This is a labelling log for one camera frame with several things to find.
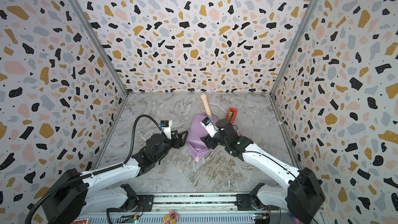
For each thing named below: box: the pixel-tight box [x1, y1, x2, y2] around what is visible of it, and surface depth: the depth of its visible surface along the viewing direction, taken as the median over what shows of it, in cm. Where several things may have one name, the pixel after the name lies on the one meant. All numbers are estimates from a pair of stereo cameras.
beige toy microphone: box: [200, 93, 212, 117], surface depth 115 cm
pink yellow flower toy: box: [162, 210, 180, 224], surface depth 69 cm
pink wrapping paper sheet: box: [187, 114, 209, 163], surface depth 90 cm
